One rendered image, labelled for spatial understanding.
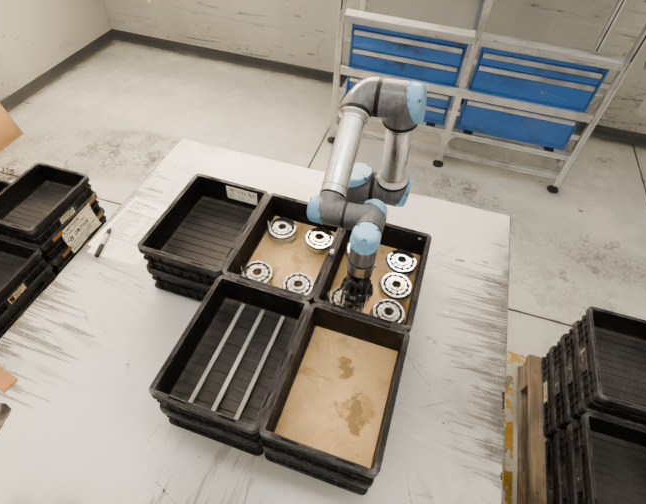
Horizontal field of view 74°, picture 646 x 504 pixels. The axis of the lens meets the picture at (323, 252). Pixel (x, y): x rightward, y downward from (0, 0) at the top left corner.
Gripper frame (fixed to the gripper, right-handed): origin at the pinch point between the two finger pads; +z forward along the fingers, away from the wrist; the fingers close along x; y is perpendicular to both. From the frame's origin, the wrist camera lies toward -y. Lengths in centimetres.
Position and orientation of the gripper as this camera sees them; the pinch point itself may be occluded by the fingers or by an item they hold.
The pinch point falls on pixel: (354, 302)
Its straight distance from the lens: 138.7
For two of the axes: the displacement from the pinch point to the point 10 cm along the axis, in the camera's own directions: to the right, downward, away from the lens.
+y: -2.7, 7.3, -6.3
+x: 9.6, 2.3, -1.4
